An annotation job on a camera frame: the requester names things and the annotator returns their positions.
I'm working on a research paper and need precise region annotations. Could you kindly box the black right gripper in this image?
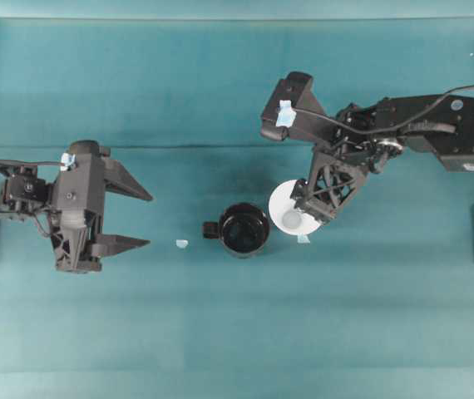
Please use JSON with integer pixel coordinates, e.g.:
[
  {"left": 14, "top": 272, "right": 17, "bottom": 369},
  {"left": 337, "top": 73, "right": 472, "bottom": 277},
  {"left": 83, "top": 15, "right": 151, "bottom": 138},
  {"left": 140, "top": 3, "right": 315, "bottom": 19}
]
[{"left": 290, "top": 140, "right": 381, "bottom": 224}]

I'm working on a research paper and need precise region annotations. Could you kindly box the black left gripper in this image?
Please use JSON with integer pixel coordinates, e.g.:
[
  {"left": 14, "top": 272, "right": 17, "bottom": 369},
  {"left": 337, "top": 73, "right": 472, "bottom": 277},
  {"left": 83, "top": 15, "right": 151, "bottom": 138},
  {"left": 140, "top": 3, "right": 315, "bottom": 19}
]
[{"left": 52, "top": 149, "right": 153, "bottom": 273}]

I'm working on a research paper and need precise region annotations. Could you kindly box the black plastic cup holder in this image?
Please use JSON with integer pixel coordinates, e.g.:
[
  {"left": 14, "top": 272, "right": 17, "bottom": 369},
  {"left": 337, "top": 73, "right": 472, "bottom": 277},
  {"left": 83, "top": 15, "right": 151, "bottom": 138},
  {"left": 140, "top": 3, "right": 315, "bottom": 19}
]
[{"left": 202, "top": 202, "right": 270, "bottom": 259}]

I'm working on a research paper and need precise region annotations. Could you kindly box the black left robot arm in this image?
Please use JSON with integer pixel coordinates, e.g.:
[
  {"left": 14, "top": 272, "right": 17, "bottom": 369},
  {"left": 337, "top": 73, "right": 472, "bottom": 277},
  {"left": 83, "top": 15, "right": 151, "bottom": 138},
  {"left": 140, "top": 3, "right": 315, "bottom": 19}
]
[{"left": 0, "top": 140, "right": 153, "bottom": 273}]

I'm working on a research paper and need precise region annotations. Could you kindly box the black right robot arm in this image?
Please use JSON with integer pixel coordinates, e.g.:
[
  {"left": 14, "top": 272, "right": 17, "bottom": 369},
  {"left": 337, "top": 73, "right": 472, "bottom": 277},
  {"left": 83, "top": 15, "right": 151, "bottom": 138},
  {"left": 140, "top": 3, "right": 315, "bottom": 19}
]
[{"left": 290, "top": 95, "right": 474, "bottom": 224}]

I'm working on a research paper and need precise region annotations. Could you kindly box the small white tape scrap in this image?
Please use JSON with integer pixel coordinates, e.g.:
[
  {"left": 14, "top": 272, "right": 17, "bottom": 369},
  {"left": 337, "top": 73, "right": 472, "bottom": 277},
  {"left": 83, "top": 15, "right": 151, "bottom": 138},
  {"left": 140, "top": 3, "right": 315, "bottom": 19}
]
[{"left": 175, "top": 239, "right": 189, "bottom": 249}]

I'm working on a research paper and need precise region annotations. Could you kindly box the small blue tape scrap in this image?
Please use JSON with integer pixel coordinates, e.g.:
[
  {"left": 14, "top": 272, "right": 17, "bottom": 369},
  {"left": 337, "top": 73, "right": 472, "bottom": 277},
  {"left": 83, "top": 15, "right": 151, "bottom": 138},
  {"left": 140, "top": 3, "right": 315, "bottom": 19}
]
[{"left": 297, "top": 234, "right": 310, "bottom": 244}]

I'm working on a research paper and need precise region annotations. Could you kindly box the black camera cable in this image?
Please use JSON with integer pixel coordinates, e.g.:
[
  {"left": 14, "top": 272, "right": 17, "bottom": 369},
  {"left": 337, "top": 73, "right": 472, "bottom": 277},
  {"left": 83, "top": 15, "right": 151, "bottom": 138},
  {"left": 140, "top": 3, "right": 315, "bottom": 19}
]
[{"left": 293, "top": 81, "right": 474, "bottom": 136}]

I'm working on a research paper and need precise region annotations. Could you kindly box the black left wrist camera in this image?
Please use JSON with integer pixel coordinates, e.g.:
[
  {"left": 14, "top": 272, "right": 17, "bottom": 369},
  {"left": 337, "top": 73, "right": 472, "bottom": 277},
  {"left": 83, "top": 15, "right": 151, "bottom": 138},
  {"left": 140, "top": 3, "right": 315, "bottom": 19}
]
[{"left": 67, "top": 140, "right": 111, "bottom": 169}]

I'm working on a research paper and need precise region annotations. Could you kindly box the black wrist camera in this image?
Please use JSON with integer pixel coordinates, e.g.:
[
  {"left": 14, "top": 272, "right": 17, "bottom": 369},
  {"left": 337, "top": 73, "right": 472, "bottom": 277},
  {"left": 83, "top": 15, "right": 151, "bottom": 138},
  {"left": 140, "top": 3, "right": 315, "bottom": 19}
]
[
  {"left": 67, "top": 140, "right": 111, "bottom": 169},
  {"left": 260, "top": 71, "right": 336, "bottom": 142}
]

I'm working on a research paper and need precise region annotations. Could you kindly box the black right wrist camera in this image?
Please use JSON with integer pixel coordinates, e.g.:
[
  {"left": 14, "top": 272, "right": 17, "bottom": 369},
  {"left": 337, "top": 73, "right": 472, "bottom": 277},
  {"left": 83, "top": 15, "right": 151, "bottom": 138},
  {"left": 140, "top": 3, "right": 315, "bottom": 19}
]
[{"left": 260, "top": 71, "right": 336, "bottom": 142}]

